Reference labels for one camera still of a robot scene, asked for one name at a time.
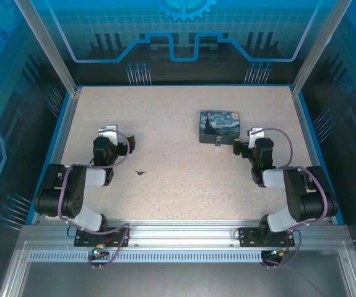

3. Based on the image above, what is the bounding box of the aluminium frame post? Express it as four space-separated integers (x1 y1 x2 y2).
13 0 83 95
290 0 354 95

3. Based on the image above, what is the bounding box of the grey metal bench panel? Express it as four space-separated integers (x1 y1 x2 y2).
0 239 356 297

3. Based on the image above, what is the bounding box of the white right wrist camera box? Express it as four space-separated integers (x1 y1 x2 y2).
247 127 264 149

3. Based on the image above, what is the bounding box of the aluminium mounting beam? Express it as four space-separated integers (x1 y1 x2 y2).
19 219 352 248

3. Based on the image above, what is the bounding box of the left cable connector with led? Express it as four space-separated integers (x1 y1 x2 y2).
91 244 109 260

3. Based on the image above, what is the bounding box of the aluminium side rail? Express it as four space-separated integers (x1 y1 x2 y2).
30 88 82 225
290 86 336 225

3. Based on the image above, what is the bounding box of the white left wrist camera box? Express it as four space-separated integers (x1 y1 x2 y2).
98 124 118 145

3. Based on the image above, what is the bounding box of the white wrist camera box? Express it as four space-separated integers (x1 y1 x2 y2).
247 127 264 149
98 124 118 145

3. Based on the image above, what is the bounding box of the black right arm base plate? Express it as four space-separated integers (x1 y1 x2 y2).
238 227 295 248

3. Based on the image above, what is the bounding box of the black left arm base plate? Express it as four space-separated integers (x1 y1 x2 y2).
74 227 131 248

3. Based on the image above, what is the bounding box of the starry night painted tin box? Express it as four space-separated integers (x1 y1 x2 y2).
199 110 241 145

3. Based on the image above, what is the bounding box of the slotted grey cable duct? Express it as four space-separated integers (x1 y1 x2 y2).
28 251 270 263

